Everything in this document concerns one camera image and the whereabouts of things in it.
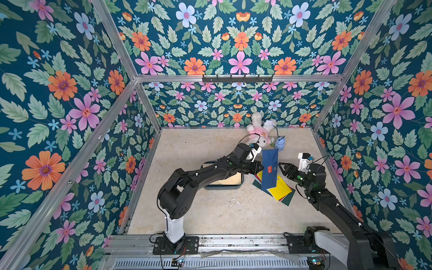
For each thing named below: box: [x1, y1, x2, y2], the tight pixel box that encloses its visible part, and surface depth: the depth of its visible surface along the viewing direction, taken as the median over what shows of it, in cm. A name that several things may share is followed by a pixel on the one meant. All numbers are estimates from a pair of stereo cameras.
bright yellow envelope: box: [256, 171, 293, 201], surface depth 91 cm
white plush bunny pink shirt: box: [246, 111, 277, 150], surface depth 110 cm
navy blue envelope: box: [261, 148, 279, 191], surface depth 88 cm
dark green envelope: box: [252, 179, 296, 207], surface depth 90 cm
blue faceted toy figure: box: [274, 135, 286, 152], surface depth 106 cm
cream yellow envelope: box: [209, 172, 242, 186], surface depth 92 cm
